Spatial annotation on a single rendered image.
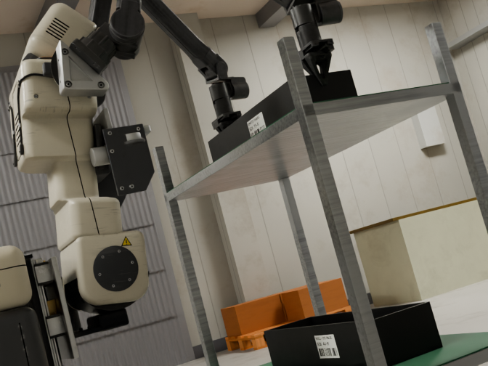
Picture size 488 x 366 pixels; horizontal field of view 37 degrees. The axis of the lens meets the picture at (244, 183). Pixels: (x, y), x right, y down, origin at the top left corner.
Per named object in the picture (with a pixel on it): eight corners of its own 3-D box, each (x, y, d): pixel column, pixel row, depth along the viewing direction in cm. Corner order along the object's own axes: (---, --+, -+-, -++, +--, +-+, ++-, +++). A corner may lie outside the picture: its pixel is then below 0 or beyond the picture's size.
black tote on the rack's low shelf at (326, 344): (273, 368, 217) (263, 331, 219) (320, 352, 225) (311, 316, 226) (386, 367, 167) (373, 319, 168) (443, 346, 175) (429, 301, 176)
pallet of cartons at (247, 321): (318, 322, 741) (307, 284, 746) (358, 317, 677) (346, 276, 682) (226, 351, 693) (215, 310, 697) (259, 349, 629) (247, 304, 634)
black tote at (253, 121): (216, 176, 225) (207, 141, 226) (265, 167, 233) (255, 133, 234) (303, 121, 174) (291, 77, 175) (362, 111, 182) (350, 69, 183)
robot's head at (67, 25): (25, 41, 170) (57, -7, 176) (14, 72, 189) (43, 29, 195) (79, 74, 174) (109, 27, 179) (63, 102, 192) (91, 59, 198)
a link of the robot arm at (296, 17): (285, 11, 183) (293, 1, 178) (309, 7, 186) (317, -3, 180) (293, 37, 183) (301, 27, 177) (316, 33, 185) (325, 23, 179)
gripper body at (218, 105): (230, 125, 236) (224, 103, 237) (242, 115, 227) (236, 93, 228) (212, 128, 233) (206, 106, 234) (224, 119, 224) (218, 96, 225)
